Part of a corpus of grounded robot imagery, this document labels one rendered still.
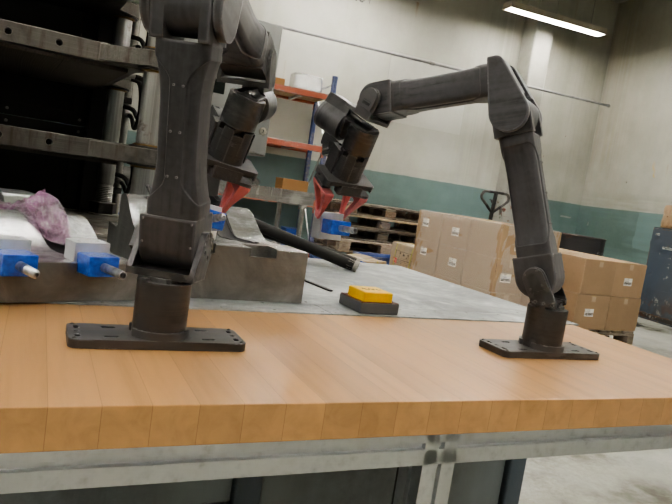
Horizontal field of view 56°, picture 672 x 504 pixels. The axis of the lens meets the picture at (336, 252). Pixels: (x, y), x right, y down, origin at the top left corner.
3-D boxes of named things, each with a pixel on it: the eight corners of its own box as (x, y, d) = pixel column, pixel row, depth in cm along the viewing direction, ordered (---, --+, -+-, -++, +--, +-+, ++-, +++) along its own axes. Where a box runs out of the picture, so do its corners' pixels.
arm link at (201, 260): (146, 220, 77) (125, 222, 72) (215, 231, 76) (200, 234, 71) (140, 270, 78) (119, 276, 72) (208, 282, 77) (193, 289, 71)
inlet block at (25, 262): (55, 296, 76) (60, 253, 76) (11, 297, 73) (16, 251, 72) (18, 275, 85) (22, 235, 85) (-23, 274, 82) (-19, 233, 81)
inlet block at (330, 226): (364, 246, 118) (368, 218, 117) (341, 244, 115) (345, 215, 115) (332, 238, 129) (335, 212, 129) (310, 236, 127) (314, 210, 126)
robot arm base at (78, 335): (72, 263, 72) (75, 275, 66) (239, 276, 81) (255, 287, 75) (64, 330, 73) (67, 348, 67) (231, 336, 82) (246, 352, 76)
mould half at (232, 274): (301, 303, 110) (312, 227, 109) (151, 296, 98) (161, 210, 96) (217, 256, 154) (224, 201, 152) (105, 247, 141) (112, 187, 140)
